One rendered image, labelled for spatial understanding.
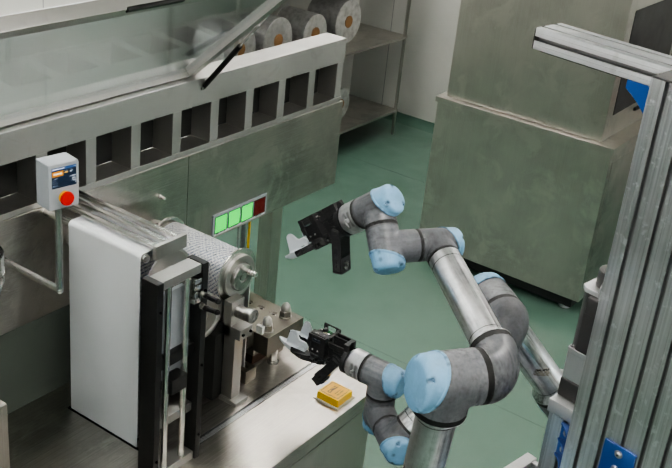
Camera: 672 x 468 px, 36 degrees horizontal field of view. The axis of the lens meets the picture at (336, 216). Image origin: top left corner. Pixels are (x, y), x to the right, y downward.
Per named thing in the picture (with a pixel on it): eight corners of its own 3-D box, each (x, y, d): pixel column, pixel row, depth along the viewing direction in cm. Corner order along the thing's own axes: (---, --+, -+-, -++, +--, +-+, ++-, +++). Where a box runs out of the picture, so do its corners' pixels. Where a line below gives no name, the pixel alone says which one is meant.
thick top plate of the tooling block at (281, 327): (266, 357, 281) (268, 338, 278) (161, 304, 300) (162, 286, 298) (302, 335, 293) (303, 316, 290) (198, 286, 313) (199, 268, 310)
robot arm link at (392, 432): (554, 337, 237) (404, 477, 244) (534, 313, 246) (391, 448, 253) (525, 311, 231) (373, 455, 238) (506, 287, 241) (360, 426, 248)
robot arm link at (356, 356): (372, 374, 259) (353, 387, 253) (357, 367, 262) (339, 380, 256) (375, 349, 256) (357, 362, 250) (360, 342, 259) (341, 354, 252)
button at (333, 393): (337, 408, 274) (338, 401, 273) (316, 397, 278) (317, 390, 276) (352, 397, 279) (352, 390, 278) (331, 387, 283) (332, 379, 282)
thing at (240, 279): (230, 280, 258) (247, 258, 261) (224, 277, 259) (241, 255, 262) (239, 296, 264) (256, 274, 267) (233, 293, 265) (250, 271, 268)
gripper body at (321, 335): (323, 320, 264) (362, 338, 258) (320, 348, 268) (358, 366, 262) (305, 331, 258) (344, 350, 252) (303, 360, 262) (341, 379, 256)
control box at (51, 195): (53, 215, 203) (52, 169, 199) (36, 203, 207) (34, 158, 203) (83, 207, 208) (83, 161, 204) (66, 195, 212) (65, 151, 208)
